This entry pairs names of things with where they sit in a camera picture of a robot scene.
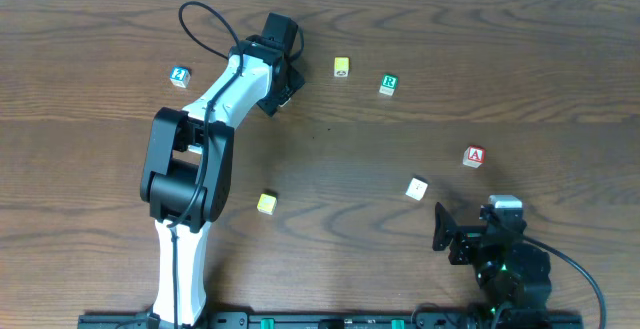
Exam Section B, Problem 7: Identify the white picture wooden block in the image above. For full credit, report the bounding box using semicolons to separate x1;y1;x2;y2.
405;177;429;201

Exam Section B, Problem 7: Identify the red letter I block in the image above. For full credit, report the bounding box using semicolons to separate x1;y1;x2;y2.
279;98;291;108

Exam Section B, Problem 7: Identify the blue number 2 block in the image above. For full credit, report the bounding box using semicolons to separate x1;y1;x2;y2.
169;66;191;88

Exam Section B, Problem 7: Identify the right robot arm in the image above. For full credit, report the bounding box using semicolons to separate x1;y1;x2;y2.
432;195;552;328

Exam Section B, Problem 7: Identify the yellow top wooden block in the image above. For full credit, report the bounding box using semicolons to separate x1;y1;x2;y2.
334;57;350;77

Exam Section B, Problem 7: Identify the tan patterned wooden block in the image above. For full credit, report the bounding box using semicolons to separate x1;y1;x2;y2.
188;145;203;155

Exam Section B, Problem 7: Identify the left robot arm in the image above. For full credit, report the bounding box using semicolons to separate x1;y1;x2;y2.
140;34;304;328

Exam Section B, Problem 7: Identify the green letter R block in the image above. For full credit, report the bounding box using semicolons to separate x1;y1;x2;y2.
379;74;399;96

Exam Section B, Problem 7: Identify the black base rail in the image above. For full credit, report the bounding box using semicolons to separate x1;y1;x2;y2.
77;310;584;329

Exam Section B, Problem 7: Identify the red letter A block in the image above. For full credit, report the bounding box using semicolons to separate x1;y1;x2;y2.
462;146;486;168

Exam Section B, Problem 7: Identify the yellow wooden block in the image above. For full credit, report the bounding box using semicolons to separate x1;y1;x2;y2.
257;193;277;215
334;57;350;77

